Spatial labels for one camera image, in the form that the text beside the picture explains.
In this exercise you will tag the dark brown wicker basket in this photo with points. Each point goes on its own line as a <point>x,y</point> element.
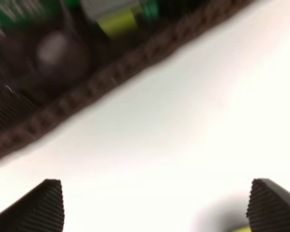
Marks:
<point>30,110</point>

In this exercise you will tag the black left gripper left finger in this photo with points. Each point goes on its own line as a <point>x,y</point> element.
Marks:
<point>40,210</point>

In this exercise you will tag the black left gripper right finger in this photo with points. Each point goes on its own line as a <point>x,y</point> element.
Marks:
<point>268,207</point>

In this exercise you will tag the green blue toothpaste box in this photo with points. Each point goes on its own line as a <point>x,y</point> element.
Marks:
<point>112,17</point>

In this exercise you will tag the translucent pink plastic cup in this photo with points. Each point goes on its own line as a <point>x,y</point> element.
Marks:
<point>56,59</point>

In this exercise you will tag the halved avocado with pit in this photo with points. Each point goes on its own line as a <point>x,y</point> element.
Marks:
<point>242,228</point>

